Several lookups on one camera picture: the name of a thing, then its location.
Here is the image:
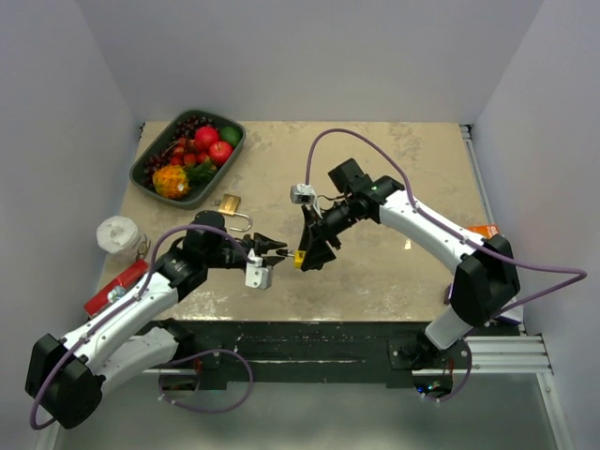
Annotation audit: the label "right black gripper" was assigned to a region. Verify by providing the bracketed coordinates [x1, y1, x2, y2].
[297, 196, 358, 271]

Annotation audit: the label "yellow padlock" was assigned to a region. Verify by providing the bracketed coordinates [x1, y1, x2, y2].
[276, 248, 306, 269]

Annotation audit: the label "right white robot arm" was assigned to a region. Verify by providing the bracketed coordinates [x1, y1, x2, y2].
[290, 158, 520, 368]

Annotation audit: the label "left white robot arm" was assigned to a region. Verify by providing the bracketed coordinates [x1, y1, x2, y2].
[25, 211, 287, 430]

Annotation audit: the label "brass padlock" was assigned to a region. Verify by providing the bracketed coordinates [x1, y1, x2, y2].
[215, 193, 253, 233]

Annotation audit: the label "dark green fruit tray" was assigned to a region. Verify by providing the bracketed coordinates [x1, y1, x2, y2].
[129, 110, 246, 210]

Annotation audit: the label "red apple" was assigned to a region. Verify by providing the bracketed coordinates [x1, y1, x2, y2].
[208, 141, 233, 167]

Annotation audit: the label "toy pineapple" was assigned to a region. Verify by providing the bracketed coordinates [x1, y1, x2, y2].
[152, 165, 190, 200]

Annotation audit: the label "green lime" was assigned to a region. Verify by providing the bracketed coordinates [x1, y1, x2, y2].
[218, 126, 242, 147]

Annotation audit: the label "strawberries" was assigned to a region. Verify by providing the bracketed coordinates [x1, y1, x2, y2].
[169, 145, 212, 168]

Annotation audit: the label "red box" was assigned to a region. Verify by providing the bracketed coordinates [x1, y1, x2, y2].
[83, 260, 148, 317]

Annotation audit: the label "red pomegranate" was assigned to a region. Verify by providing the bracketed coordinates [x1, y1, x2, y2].
[194, 126, 220, 151]

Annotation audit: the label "purple white card box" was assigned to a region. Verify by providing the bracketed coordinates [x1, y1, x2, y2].
[443, 285, 453, 305]

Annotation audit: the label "dark cherries bunch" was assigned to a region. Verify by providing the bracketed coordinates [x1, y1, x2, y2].
[142, 115, 218, 183]

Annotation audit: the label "white tissue roll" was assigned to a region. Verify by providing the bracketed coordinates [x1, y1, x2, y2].
[96, 216, 141, 255]

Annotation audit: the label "orange razor package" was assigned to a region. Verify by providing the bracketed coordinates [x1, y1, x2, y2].
[468, 224, 500, 239]

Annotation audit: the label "blue white box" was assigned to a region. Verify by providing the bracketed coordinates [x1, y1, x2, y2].
[491, 297, 523, 325]

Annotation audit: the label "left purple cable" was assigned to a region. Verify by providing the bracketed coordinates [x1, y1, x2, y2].
[28, 223, 255, 431]

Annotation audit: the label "purple cable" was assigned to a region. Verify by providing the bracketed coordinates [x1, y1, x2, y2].
[304, 127, 588, 404]
[28, 223, 255, 431]

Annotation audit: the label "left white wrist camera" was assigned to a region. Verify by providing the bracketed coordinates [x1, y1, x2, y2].
[245, 248, 273, 290]

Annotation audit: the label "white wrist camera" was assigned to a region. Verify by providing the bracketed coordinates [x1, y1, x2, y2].
[245, 248, 273, 290]
[290, 184, 317, 204]

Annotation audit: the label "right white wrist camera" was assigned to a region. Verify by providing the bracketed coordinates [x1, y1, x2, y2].
[290, 184, 317, 204]

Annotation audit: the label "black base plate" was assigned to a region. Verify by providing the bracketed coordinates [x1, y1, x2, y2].
[138, 320, 474, 391]

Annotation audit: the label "aluminium frame rail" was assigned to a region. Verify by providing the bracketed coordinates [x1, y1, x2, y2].
[458, 122, 554, 376]

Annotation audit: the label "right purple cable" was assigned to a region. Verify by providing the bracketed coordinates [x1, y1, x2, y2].
[304, 127, 588, 404]

